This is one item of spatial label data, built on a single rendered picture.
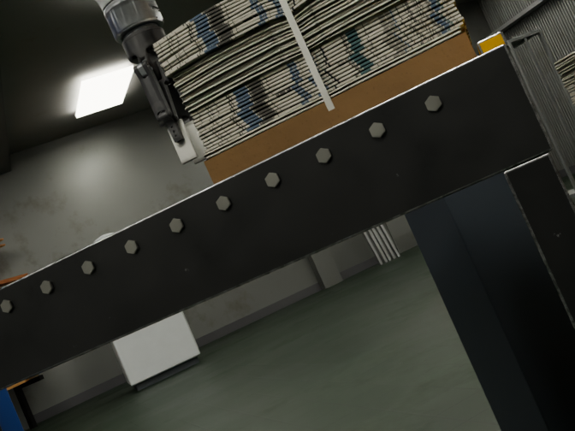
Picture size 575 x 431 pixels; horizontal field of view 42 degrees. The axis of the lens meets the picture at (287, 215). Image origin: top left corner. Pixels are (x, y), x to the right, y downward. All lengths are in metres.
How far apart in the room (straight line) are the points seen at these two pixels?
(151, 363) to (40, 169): 3.56
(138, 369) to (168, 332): 0.49
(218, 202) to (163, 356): 7.41
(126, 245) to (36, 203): 9.63
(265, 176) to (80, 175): 9.82
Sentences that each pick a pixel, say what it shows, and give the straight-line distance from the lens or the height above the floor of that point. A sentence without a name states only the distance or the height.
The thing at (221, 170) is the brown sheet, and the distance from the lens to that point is 1.02.
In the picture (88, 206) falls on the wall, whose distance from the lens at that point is 10.57.
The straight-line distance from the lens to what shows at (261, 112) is 1.01.
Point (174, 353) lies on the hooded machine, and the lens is 8.28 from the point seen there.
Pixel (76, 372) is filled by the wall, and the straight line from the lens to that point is 10.35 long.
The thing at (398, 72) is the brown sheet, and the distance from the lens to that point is 0.96.
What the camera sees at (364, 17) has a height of 0.92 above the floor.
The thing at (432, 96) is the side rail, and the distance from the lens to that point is 0.82.
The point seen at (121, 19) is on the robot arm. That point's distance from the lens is 1.32.
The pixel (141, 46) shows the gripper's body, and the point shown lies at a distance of 1.30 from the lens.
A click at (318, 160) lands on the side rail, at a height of 0.77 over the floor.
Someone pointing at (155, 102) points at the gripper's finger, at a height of 1.00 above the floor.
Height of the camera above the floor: 0.69
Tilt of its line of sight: 3 degrees up
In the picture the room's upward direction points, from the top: 24 degrees counter-clockwise
